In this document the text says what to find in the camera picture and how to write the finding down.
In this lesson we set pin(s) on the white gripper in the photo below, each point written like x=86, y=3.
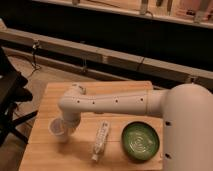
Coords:
x=71, y=122

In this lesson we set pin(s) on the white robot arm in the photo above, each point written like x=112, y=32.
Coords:
x=186, y=110

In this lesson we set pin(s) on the green ceramic bowl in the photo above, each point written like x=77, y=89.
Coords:
x=140, y=141

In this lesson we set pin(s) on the clear plastic bottle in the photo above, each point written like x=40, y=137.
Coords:
x=100, y=140

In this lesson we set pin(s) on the black office chair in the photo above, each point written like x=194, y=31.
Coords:
x=12, y=90

